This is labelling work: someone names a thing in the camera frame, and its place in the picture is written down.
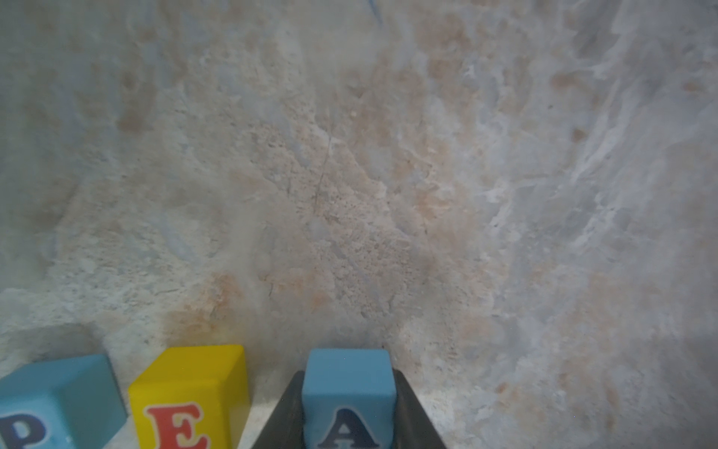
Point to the yellow block E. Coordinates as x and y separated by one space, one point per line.
192 397

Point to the light blue block P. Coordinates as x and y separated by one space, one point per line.
65 403

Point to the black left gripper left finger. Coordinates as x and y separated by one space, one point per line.
285 426

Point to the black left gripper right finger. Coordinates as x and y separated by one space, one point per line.
413 427

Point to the light blue block A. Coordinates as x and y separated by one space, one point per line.
349 399

